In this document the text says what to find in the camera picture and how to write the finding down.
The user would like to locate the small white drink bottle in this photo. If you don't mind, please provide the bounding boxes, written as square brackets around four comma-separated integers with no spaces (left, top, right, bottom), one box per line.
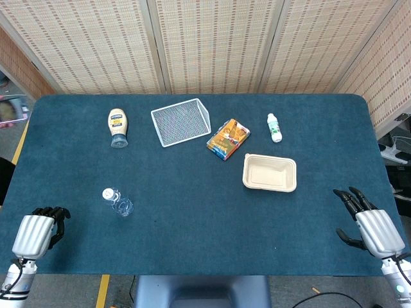
[267,112,283,144]

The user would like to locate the beige pulp food container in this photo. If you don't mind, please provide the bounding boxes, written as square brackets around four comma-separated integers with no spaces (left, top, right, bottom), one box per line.
[241,153,298,193]

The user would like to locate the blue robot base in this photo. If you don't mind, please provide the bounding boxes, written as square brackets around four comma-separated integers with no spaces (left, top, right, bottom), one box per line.
[133,275,273,308]

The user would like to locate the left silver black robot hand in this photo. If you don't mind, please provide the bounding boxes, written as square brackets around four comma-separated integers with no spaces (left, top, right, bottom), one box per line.
[12,206,71,259]

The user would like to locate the white power strip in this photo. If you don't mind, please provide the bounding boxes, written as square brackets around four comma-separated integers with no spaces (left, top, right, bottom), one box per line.
[378,142,411,165]

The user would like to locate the mayonnaise squeeze bottle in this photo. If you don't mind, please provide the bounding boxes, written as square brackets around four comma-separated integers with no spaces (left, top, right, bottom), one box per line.
[107,108,129,149]

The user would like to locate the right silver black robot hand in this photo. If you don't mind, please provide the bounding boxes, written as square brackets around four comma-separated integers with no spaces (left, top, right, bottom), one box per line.
[333,186,407,259]

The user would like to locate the white wire mesh basket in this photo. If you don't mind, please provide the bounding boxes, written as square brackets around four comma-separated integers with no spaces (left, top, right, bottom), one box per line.
[150,98,213,148]

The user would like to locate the black floor cable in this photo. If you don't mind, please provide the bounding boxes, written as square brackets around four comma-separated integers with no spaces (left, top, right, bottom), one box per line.
[290,291,367,308]

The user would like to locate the blue felt table cover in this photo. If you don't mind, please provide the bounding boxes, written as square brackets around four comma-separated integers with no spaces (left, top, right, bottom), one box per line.
[0,93,411,277]

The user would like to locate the colourful snack box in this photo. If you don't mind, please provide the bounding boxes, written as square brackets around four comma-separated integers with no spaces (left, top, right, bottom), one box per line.
[206,118,252,162]

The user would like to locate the folding bamboo screen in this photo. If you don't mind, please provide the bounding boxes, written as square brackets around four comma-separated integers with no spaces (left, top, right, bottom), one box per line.
[0,0,411,139]

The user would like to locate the transparent water bottle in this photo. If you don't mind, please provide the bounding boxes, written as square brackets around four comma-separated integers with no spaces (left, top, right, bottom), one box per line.
[101,187,135,218]

